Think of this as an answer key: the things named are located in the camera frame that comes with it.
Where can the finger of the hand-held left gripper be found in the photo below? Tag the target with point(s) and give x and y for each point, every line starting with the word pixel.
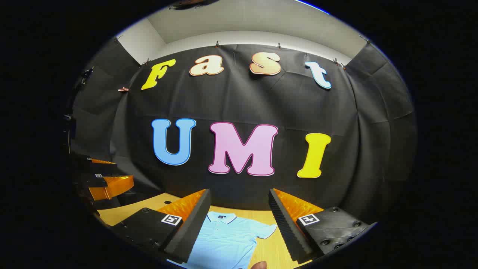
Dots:
pixel 89 181
pixel 101 168

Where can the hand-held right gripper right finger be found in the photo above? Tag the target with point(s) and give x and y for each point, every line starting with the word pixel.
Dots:
pixel 285 228

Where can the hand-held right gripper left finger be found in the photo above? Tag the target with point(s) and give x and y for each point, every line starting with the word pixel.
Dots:
pixel 194 228

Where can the light blue T-shirt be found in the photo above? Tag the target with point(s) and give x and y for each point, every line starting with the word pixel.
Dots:
pixel 227 243

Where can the dark device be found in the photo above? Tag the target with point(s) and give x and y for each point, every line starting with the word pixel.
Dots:
pixel 85 74

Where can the black backdrop cloth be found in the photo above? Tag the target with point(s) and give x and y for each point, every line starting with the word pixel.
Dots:
pixel 261 101

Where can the brown overhead object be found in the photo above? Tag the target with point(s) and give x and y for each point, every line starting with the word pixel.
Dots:
pixel 188 3

